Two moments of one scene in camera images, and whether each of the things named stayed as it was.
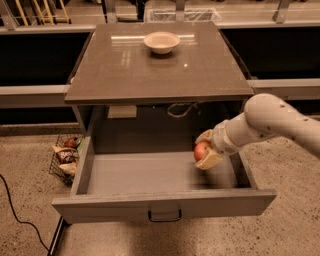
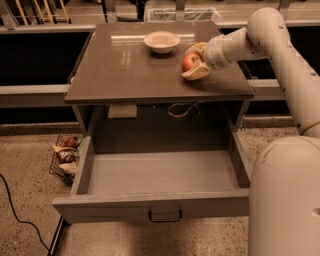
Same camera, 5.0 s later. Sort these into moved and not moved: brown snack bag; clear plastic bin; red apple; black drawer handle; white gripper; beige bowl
Moved: white gripper; red apple
Not moved: clear plastic bin; beige bowl; brown snack bag; black drawer handle
